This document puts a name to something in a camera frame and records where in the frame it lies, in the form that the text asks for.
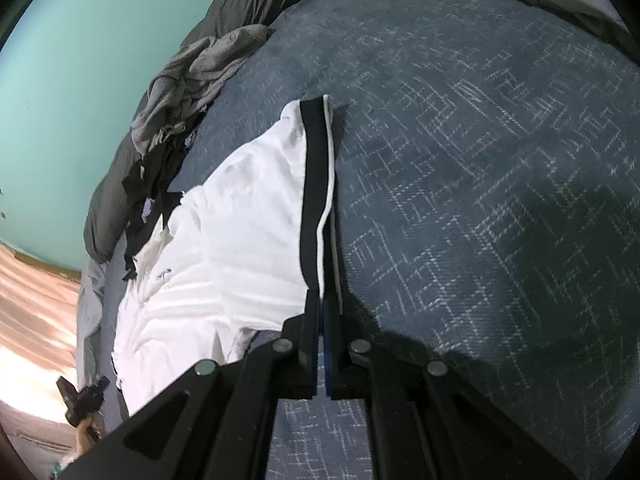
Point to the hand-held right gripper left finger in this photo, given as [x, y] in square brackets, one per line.
[314, 355]

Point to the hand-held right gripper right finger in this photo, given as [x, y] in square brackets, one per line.
[327, 360]

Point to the white polo shirt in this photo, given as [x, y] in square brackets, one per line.
[225, 235]

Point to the person's left hand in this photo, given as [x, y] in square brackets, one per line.
[90, 432]

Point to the light grey bed sheet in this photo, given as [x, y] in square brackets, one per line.
[97, 320]

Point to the pink curtain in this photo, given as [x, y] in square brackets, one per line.
[35, 320]

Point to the blue patterned bed blanket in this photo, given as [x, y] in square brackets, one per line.
[475, 185]

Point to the black garment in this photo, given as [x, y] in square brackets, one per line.
[150, 180]

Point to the grey folded garment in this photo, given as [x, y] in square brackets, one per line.
[600, 25]

